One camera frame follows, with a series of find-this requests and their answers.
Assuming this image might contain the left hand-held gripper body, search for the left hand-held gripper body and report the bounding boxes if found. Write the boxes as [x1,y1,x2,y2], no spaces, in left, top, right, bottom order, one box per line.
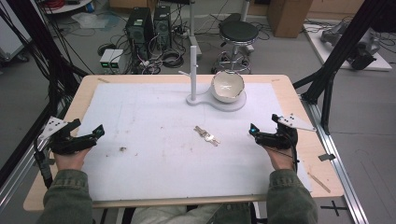
[37,116,98,156]

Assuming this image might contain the long wooden stick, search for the long wooden stick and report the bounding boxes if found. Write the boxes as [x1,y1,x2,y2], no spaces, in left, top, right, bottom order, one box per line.
[306,172,332,194]

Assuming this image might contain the white table mat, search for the white table mat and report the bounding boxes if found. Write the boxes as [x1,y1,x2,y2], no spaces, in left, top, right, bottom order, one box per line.
[76,81,313,203]

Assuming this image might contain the aluminium rail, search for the aluminium rail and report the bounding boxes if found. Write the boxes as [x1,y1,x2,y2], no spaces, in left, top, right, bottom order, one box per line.
[299,92,371,224]
[0,99,73,214]

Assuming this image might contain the round white table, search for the round white table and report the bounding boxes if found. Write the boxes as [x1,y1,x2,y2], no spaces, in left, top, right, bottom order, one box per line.
[39,0,95,15]

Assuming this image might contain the grey and black robot device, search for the grey and black robot device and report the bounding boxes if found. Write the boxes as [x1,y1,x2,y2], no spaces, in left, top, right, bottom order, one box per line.
[319,21,382,71]

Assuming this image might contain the bunch of metal keys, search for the bunch of metal keys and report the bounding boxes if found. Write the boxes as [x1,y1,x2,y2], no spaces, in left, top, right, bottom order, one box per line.
[192,125,221,147]

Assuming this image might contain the white power supply box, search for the white power supply box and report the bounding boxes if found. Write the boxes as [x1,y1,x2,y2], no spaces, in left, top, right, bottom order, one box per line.
[99,48,116,71]
[109,49,125,71]

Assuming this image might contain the white floor platform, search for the white floor platform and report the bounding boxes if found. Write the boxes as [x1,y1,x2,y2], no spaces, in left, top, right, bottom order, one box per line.
[303,21,393,73]

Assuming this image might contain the clear plastic sheet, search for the clear plastic sheet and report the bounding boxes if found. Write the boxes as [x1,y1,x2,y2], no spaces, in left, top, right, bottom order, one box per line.
[70,11,121,32]

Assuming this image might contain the black frame with cable bundle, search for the black frame with cable bundle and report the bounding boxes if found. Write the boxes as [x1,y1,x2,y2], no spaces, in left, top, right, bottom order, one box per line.
[0,0,90,189]

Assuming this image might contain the grey tape piece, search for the grey tape piece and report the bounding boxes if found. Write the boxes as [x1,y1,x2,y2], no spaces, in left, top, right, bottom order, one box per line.
[318,152,337,162]

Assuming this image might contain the person's legs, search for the person's legs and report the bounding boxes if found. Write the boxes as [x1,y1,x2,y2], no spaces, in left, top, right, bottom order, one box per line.
[130,203,254,224]

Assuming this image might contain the white key holder stand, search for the white key holder stand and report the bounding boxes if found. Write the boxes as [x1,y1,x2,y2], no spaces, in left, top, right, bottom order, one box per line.
[177,45,248,113]

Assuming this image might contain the person's left hand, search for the person's left hand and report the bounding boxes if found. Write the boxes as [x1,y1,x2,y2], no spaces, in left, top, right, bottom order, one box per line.
[54,147,93,172]

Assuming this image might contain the cardboard box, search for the cardboard box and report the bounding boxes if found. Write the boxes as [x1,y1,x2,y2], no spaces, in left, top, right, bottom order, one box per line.
[266,0,314,39]

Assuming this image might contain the slim black computer tower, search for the slim black computer tower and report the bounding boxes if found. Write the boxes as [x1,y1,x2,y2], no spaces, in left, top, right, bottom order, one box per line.
[152,5,173,51]

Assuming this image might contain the black round stool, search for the black round stool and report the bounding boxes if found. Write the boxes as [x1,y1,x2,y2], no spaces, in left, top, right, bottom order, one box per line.
[212,21,261,75]

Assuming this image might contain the large black computer tower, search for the large black computer tower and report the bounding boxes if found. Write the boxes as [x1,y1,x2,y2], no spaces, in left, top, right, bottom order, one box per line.
[125,7,155,61]

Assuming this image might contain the white ceramic bowl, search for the white ceramic bowl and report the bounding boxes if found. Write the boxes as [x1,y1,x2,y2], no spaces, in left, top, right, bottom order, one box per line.
[210,70,246,105]

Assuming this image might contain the coiled black cable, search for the coiled black cable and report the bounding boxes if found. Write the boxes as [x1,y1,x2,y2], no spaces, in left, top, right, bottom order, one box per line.
[161,49,185,69]

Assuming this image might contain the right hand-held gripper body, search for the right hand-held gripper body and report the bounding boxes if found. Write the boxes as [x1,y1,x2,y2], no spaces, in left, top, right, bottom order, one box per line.
[255,113,318,150]

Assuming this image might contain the person's right hand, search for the person's right hand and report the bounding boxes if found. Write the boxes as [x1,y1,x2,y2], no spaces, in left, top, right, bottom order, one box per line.
[263,144,297,172]

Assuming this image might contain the black metal frame strut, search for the black metal frame strut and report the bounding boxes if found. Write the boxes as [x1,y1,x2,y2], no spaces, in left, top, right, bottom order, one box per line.
[291,0,396,135]

